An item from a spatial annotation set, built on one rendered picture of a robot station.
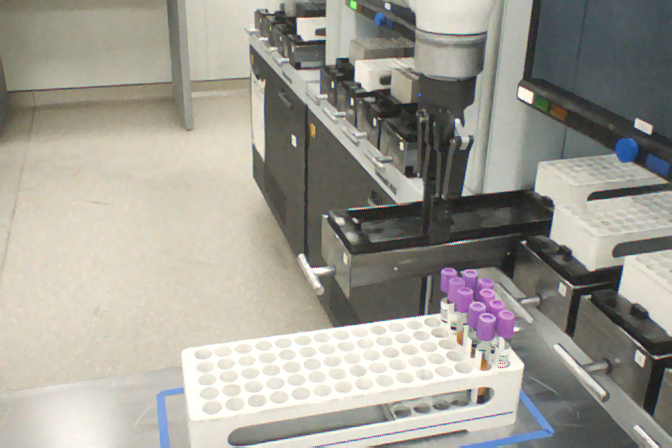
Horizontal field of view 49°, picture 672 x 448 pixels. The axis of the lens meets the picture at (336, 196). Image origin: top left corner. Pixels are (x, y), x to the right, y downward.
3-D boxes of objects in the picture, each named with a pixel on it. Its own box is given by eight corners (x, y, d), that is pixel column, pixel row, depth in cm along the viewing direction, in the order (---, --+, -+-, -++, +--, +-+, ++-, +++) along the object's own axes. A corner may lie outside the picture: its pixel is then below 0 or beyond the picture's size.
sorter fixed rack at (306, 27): (385, 34, 236) (386, 15, 233) (397, 41, 227) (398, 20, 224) (296, 38, 227) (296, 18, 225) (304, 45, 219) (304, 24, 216)
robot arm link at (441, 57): (467, 21, 98) (463, 65, 101) (404, 23, 96) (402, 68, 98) (501, 34, 90) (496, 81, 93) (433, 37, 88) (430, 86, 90)
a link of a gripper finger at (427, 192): (425, 190, 103) (423, 187, 103) (421, 234, 105) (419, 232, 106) (444, 187, 103) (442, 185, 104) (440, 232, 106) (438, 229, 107)
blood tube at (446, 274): (445, 360, 76) (449, 265, 71) (456, 368, 74) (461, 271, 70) (433, 366, 75) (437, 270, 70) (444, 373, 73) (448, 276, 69)
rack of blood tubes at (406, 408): (473, 358, 77) (479, 308, 74) (519, 422, 68) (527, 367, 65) (184, 403, 69) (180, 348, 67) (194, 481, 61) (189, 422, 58)
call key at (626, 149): (620, 157, 91) (625, 134, 90) (636, 165, 89) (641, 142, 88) (612, 158, 91) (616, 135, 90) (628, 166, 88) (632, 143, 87)
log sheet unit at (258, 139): (252, 144, 299) (250, 58, 284) (266, 169, 275) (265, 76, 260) (246, 145, 298) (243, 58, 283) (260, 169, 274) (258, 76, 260)
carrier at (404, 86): (419, 108, 157) (421, 80, 155) (410, 108, 157) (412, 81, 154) (398, 93, 167) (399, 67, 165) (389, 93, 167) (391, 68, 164)
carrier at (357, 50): (370, 72, 184) (371, 49, 181) (363, 73, 183) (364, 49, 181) (355, 61, 194) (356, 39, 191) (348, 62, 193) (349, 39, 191)
